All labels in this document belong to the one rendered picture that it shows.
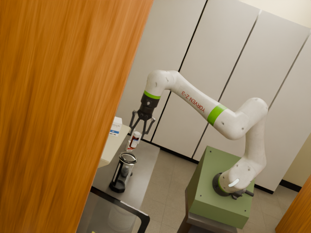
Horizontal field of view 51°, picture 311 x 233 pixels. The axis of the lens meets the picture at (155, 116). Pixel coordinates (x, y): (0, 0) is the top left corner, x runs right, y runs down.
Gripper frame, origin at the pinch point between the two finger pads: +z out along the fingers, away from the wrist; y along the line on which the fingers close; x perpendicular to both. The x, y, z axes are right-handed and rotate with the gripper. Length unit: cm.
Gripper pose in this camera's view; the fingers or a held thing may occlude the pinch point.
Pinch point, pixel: (136, 136)
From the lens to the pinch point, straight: 179.7
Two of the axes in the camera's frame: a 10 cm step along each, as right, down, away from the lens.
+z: -3.4, 8.6, 3.8
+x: 1.5, -3.5, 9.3
